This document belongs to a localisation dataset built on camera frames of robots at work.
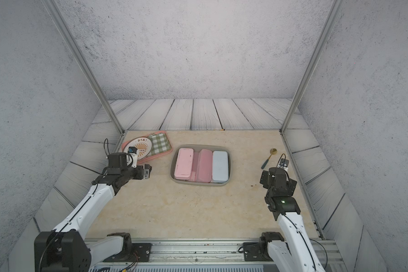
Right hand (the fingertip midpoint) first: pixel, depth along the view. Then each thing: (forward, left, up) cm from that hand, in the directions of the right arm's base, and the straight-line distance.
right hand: (279, 174), depth 78 cm
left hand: (+6, +64, -2) cm, 65 cm away
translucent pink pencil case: (+8, +41, -15) cm, 45 cm away
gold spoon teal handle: (+26, -7, -16) cm, 32 cm away
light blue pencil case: (+9, +26, -12) cm, 30 cm away
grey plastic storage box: (+26, +40, -13) cm, 50 cm away
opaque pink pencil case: (+13, +46, -11) cm, 49 cm away
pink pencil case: (+13, +35, -13) cm, 39 cm away
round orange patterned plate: (+31, +75, -14) cm, 83 cm away
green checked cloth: (+32, +65, -15) cm, 74 cm away
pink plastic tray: (+23, +67, -16) cm, 72 cm away
